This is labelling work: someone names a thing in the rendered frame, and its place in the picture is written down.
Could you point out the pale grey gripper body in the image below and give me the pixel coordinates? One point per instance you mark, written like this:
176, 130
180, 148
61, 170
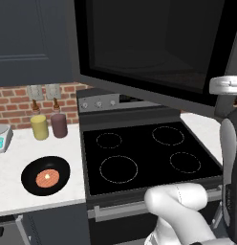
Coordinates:
224, 85

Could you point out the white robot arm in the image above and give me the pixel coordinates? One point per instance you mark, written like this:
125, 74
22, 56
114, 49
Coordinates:
174, 204

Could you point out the black microwave oven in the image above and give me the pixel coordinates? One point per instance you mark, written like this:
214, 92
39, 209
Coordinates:
233, 38

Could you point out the black microwave door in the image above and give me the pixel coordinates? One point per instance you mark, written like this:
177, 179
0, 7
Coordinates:
149, 38

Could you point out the black oven door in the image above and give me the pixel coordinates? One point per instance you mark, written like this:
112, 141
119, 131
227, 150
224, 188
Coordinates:
123, 231

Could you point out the dark grey cupboard door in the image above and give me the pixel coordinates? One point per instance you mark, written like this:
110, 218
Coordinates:
31, 38

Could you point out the round orange waffle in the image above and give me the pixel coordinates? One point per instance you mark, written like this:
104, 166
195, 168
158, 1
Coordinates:
47, 179

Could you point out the dark grey base cabinet door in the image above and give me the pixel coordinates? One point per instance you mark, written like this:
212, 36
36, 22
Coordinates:
60, 226

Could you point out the black stove with hob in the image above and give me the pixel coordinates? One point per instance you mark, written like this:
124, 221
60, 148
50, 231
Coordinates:
139, 150

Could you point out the silver stove knob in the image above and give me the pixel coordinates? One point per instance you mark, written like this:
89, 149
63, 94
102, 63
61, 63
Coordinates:
84, 105
98, 104
112, 102

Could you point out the maroon squeeze bottle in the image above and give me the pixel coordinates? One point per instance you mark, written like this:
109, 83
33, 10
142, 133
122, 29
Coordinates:
59, 125

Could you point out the yellow squeeze bottle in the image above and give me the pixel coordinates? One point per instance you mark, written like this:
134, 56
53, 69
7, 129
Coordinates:
39, 127

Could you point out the grey kitchen scale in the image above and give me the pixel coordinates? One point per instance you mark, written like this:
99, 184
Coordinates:
2, 138

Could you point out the dark grey base cabinet front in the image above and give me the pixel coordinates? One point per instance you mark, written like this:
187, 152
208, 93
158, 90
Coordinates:
7, 234

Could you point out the grey wall outlet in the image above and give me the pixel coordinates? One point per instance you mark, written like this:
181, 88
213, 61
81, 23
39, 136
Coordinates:
35, 92
53, 91

